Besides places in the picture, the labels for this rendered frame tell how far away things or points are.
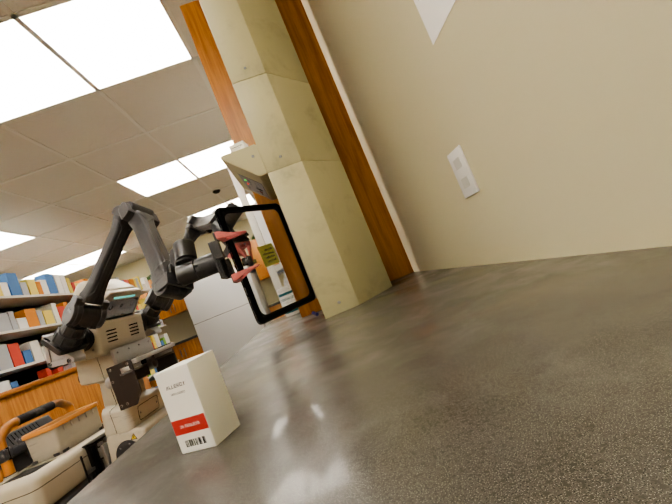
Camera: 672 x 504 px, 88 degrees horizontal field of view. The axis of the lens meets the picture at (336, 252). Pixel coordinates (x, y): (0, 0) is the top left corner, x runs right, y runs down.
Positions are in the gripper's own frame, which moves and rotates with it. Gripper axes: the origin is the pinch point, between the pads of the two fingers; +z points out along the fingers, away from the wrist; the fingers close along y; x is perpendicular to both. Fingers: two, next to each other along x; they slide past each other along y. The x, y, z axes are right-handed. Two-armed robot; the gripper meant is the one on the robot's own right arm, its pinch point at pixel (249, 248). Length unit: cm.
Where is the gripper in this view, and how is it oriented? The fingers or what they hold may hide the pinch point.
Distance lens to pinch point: 97.8
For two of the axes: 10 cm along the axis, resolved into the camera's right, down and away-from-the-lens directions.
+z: 9.2, -3.7, 0.9
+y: -3.8, -9.2, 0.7
